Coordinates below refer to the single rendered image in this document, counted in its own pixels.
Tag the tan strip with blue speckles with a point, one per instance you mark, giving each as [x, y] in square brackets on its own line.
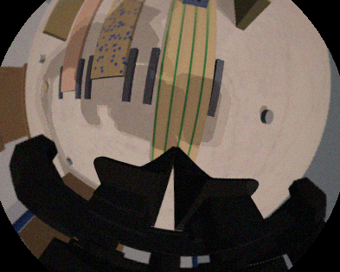
[111, 53]

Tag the yellow striped strip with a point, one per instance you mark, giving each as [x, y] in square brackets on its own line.
[185, 79]

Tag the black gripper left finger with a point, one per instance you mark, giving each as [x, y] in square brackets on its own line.
[149, 180]

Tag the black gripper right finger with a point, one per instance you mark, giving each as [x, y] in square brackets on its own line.
[192, 185]

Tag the pink flat strip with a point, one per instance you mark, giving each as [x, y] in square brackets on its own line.
[76, 44]

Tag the blue letter cube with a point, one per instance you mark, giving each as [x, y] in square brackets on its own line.
[199, 3]

